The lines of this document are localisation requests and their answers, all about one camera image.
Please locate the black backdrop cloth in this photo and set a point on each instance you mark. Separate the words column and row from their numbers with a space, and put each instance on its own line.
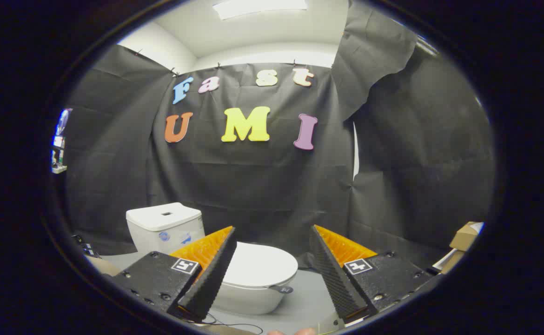
column 262, row 186

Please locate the cardboard box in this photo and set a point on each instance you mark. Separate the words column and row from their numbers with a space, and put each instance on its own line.
column 465, row 237

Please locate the black power strip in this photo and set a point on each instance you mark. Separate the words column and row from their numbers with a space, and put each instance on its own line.
column 87, row 249

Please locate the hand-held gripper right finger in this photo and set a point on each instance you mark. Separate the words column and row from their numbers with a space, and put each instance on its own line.
column 335, row 279

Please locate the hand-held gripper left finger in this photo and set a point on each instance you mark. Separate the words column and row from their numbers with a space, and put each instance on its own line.
column 211, row 279

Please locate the small white wall shelf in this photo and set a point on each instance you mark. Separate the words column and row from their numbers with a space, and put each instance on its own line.
column 59, row 163

